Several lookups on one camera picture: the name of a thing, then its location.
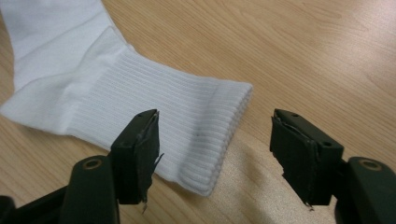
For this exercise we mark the white sock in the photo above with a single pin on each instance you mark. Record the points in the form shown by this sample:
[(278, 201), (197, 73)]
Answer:
[(140, 93)]

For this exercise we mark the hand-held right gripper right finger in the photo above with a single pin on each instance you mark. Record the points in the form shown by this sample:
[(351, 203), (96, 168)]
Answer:
[(305, 161)]

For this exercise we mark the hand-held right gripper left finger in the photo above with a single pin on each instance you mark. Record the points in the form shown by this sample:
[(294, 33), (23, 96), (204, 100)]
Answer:
[(134, 155)]

